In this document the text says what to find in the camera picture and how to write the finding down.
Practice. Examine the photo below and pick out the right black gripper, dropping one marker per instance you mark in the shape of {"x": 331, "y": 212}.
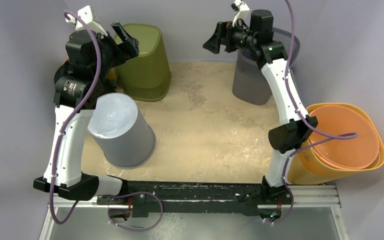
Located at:
{"x": 227, "y": 37}

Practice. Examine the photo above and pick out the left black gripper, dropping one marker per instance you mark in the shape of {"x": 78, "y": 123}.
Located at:
{"x": 119, "y": 46}

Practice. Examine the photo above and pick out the olive green waste bin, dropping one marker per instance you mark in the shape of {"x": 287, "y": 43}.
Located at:
{"x": 147, "y": 77}

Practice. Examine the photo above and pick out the black ribbed waste bin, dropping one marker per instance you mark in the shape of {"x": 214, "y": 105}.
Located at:
{"x": 72, "y": 82}

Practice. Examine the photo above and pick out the light grey smooth bucket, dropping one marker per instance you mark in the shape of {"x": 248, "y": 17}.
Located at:
{"x": 121, "y": 131}

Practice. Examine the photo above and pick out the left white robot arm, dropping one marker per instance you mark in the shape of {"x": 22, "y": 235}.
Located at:
{"x": 63, "y": 175}

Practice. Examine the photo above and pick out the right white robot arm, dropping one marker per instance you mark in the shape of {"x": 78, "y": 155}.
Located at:
{"x": 295, "y": 124}

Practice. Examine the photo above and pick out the cream three-drawer mini cabinet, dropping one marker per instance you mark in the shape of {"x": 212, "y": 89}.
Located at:
{"x": 112, "y": 77}

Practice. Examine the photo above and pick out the dark grey mesh bin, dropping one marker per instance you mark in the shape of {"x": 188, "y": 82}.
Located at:
{"x": 249, "y": 84}

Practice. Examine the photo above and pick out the yellow mesh waste bin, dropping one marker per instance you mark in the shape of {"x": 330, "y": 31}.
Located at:
{"x": 322, "y": 161}

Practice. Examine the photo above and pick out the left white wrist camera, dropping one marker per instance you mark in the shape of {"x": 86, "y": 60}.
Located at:
{"x": 87, "y": 14}

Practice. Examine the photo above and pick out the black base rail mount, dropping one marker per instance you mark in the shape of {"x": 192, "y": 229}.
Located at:
{"x": 248, "y": 199}

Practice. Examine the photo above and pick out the aluminium frame rail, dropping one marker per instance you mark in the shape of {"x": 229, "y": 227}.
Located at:
{"x": 314, "y": 215}

